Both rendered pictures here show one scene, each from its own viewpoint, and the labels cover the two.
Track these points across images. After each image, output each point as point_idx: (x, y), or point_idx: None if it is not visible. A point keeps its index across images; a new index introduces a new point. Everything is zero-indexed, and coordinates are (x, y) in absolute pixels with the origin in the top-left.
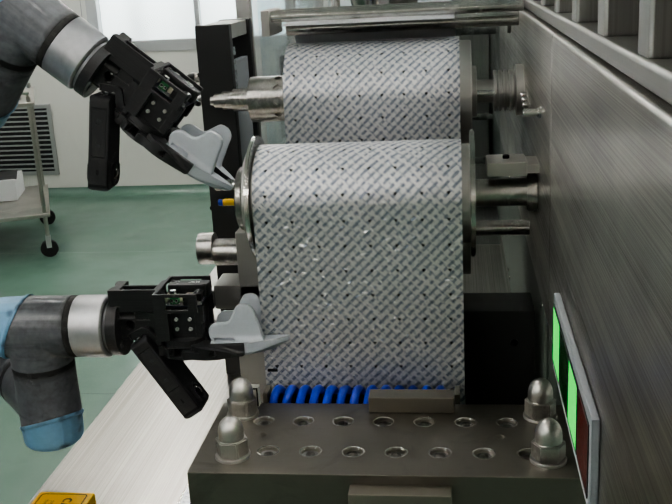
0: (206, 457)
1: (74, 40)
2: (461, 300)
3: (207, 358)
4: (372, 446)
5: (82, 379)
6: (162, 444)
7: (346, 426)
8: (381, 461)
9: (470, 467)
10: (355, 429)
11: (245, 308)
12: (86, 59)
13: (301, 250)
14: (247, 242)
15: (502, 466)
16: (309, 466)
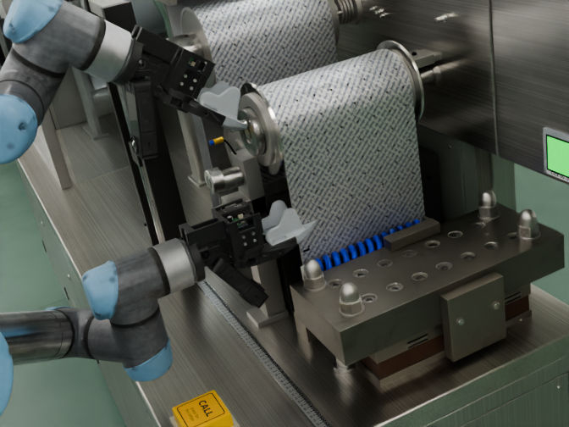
0: (336, 318)
1: (117, 40)
2: (417, 158)
3: (277, 256)
4: (425, 268)
5: None
6: (200, 343)
7: (391, 264)
8: (444, 274)
9: (496, 256)
10: (400, 264)
11: (290, 211)
12: (129, 53)
13: (316, 157)
14: (252, 165)
15: (510, 248)
16: (408, 295)
